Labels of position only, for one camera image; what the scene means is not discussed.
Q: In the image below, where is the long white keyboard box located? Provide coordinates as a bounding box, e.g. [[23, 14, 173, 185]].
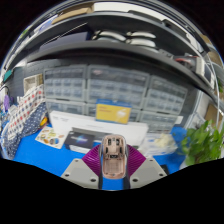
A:
[[48, 110, 149, 148]]

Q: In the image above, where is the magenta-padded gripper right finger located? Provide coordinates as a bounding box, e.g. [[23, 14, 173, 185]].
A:
[[123, 144, 168, 190]]

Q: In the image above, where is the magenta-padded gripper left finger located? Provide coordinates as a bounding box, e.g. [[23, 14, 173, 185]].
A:
[[60, 143, 104, 190]]

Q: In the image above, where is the yellow and blue box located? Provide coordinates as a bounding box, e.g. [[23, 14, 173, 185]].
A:
[[95, 98, 133, 125]]

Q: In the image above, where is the navy polka dot cloth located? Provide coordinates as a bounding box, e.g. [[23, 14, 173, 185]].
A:
[[1, 101, 48, 159]]

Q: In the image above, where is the small black cardboard box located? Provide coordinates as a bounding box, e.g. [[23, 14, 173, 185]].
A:
[[63, 130, 101, 154]]

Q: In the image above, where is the beige plastic basket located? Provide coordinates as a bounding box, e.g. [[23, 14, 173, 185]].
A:
[[23, 73, 44, 94]]

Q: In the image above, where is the colourful food sticker sheet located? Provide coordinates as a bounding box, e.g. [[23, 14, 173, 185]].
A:
[[34, 125, 68, 149]]

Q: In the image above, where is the red white plaid cloth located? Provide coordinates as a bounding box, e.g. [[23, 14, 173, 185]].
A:
[[8, 84, 46, 134]]

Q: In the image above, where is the green leafy plant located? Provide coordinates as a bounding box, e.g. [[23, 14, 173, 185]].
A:
[[179, 119, 224, 167]]

